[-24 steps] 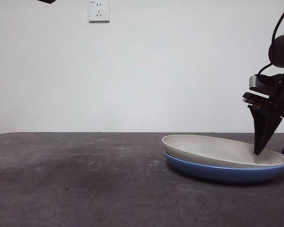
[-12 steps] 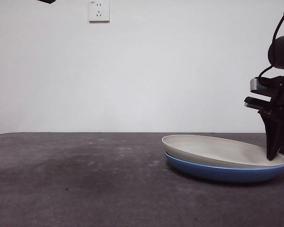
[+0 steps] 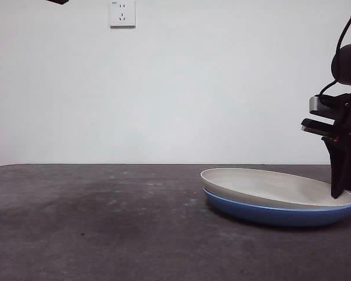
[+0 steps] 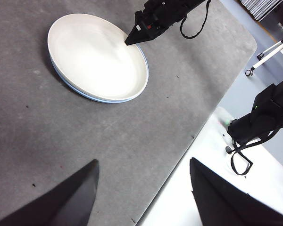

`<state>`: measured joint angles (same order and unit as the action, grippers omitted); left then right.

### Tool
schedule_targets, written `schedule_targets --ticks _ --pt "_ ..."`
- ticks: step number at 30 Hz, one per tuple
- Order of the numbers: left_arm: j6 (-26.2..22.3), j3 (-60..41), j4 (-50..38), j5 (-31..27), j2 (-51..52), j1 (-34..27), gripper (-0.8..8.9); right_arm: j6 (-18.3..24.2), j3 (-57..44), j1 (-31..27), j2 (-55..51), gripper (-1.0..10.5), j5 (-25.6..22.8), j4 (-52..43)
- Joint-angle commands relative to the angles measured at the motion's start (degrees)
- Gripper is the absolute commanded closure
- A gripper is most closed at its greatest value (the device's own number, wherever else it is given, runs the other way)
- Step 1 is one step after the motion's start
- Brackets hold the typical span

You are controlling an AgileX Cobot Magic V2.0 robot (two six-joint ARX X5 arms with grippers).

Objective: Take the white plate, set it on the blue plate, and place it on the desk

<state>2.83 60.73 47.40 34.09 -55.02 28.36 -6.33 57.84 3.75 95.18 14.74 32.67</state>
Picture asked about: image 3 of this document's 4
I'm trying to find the white round plate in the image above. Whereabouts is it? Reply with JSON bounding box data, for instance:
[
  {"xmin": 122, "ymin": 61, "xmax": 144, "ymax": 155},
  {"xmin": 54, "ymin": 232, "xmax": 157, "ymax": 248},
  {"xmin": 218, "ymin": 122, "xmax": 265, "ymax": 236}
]
[{"xmin": 200, "ymin": 167, "xmax": 351, "ymax": 207}]

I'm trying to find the white wall socket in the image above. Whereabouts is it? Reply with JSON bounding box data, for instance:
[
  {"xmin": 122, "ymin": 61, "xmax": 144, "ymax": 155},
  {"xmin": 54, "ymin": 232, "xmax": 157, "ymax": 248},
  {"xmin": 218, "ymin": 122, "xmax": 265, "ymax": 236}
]
[{"xmin": 109, "ymin": 0, "xmax": 136, "ymax": 29}]

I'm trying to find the blue round plate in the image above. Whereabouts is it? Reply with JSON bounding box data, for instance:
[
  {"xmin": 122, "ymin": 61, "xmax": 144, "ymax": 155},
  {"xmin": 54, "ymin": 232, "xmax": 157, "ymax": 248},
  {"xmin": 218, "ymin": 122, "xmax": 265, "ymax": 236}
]
[{"xmin": 204, "ymin": 187, "xmax": 351, "ymax": 228}]

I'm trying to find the pale grey right wrist camera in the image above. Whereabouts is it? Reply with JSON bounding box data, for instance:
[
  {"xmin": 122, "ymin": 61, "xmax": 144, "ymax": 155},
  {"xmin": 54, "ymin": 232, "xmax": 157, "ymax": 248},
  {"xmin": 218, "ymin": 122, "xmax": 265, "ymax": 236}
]
[{"xmin": 309, "ymin": 95, "xmax": 338, "ymax": 115}]

